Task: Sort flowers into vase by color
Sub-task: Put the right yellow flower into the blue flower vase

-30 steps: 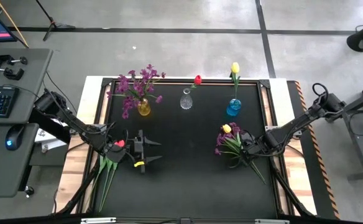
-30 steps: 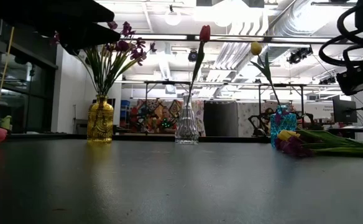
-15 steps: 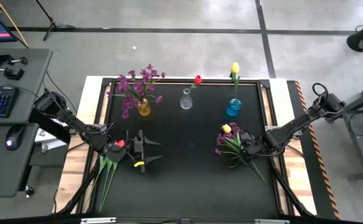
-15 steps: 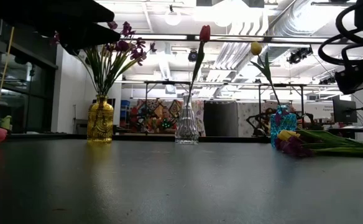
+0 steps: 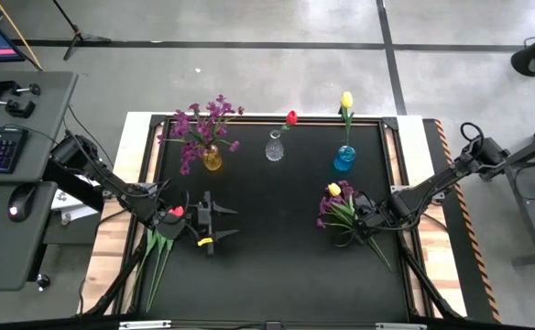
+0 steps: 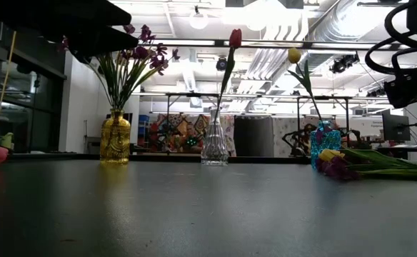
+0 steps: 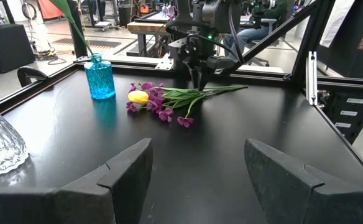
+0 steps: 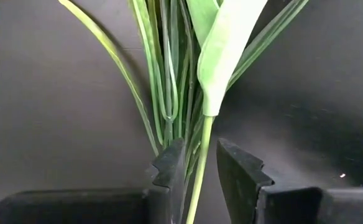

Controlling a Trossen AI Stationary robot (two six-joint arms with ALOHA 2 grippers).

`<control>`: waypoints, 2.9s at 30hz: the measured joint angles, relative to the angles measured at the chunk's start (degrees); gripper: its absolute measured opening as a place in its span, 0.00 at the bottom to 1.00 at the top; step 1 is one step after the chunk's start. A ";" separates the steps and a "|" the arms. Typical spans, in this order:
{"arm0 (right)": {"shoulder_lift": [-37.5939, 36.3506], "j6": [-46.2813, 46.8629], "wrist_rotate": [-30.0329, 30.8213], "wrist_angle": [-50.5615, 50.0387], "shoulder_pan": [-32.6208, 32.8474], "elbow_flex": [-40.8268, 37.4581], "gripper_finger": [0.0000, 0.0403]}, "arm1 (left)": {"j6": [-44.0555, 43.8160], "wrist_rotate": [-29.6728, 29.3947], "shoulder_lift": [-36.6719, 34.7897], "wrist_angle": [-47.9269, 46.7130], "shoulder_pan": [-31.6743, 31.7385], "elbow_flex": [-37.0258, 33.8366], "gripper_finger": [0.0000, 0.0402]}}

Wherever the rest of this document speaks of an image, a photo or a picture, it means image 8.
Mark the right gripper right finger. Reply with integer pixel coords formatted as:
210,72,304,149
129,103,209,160
216,138,363,224

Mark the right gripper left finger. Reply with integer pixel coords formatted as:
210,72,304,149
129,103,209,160
0,138,186,224

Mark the purple flower bunch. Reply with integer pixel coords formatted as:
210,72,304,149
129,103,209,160
58,0,310,224

